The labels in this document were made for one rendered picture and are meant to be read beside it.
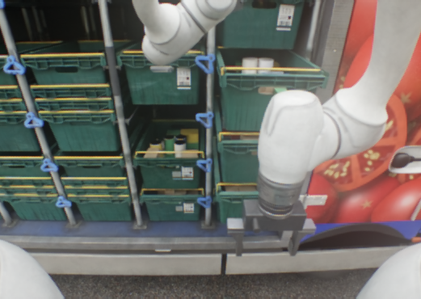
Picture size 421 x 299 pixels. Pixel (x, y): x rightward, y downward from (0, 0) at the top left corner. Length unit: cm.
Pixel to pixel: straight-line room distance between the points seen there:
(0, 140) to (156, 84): 96
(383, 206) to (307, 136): 138
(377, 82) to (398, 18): 12
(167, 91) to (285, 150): 91
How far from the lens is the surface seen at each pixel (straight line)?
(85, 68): 129
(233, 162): 108
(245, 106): 98
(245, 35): 120
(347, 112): 49
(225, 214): 129
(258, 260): 180
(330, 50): 114
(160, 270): 186
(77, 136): 148
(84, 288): 238
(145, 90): 126
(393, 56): 44
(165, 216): 170
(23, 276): 30
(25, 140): 165
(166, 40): 66
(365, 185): 157
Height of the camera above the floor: 189
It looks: 30 degrees down
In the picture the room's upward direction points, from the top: 1 degrees clockwise
